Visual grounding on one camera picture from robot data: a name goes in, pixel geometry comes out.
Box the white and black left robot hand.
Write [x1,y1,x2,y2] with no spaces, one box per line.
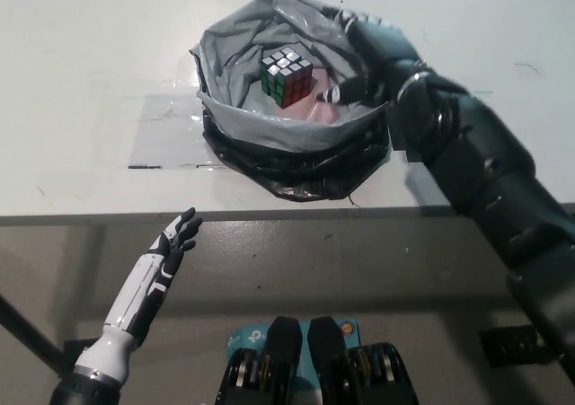
[74,206,203,383]

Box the rubik's cube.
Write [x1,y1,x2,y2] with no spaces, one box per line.
[259,45,314,110]

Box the dark right robot hand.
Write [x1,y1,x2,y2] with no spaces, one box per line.
[316,8,427,106]

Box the clear plastic tape sheet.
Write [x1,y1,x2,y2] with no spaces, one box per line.
[128,93,226,171]

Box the grey and black plastic bag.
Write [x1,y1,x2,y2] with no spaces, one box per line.
[189,0,396,205]

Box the black table leg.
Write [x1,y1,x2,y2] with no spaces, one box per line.
[0,290,63,374]

